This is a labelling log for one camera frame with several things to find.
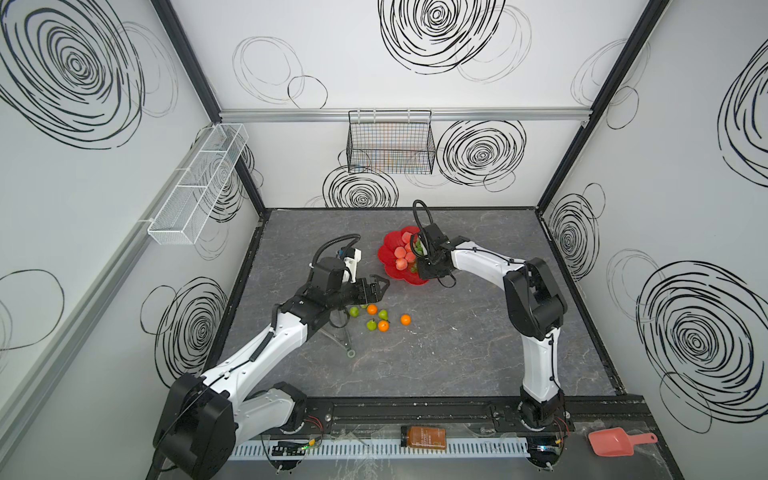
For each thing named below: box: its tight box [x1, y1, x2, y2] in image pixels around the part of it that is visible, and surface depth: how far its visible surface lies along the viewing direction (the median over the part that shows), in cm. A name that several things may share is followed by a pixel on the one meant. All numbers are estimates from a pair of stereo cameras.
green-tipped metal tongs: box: [320, 307, 356, 359], surface depth 86 cm
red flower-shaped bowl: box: [377, 225, 429, 285], surface depth 104 cm
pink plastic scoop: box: [587, 427, 658, 457], surface depth 71 cm
